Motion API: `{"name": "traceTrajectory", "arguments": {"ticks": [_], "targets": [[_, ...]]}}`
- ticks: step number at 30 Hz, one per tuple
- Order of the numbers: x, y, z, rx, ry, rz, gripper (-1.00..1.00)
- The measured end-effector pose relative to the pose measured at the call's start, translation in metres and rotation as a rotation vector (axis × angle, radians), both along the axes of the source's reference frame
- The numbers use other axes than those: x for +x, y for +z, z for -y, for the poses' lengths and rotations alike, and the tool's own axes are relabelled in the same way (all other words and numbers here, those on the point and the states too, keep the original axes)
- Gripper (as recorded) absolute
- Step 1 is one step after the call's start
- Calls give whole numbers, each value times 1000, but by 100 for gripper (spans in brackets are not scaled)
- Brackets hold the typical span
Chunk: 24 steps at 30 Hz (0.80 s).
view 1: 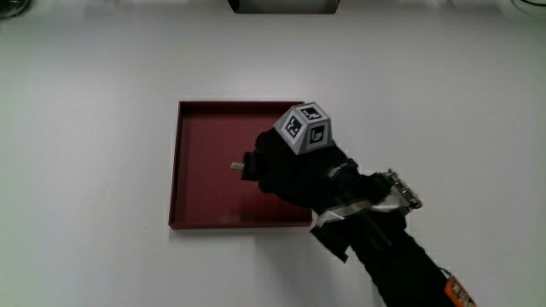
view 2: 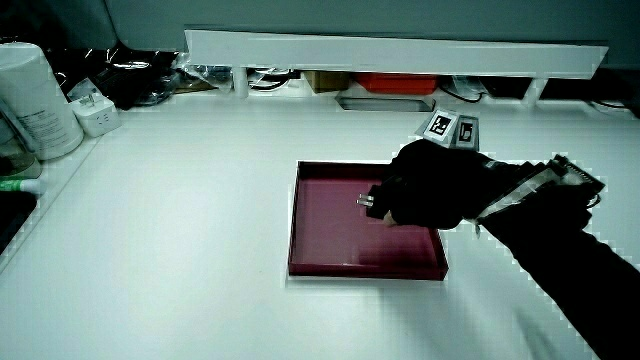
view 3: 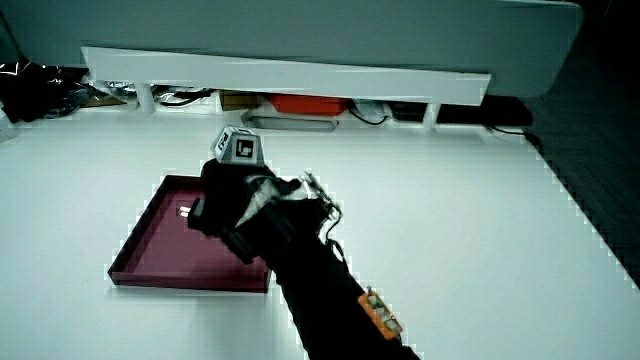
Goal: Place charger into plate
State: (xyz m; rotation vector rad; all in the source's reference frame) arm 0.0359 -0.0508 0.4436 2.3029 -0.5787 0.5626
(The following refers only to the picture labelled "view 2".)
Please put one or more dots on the person's right hand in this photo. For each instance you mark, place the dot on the person's right hand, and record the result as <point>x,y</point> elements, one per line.
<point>430,190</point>

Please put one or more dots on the black charger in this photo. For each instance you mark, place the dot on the black charger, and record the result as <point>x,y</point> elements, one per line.
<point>376,202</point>

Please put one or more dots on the dark red rectangular plate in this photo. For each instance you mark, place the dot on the dark red rectangular plate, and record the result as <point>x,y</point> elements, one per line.
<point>330,235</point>

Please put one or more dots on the grey flat tray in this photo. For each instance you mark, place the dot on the grey flat tray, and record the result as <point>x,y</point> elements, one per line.
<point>385,104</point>

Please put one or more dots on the red box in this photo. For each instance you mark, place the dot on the red box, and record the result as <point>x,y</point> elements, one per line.
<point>397,83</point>

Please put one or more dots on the white desk shelf riser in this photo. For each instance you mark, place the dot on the white desk shelf riser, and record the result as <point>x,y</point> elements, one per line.
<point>390,52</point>

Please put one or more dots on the brown cardboard box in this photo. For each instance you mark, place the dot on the brown cardboard box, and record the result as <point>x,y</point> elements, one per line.
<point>326,81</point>

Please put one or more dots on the clear plastic bag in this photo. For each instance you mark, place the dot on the clear plastic bag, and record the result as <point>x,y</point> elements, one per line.
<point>205,74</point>

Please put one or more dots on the black plastic bag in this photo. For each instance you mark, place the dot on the black plastic bag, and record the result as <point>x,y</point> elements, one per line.
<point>125,80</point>

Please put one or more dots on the white power socket cube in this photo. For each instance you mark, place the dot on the white power socket cube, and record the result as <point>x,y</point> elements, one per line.
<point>97,116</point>

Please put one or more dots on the white cylindrical canister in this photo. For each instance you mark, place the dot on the white cylindrical canister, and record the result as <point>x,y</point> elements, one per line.
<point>35,100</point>

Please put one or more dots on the green and white tube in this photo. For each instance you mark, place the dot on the green and white tube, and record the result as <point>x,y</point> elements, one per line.
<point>20,185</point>

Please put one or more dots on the clear glass jar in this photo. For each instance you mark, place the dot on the clear glass jar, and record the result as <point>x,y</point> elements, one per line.
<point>15,160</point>

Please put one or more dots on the black flat pad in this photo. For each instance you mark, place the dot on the black flat pad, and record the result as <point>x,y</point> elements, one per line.
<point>12,215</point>

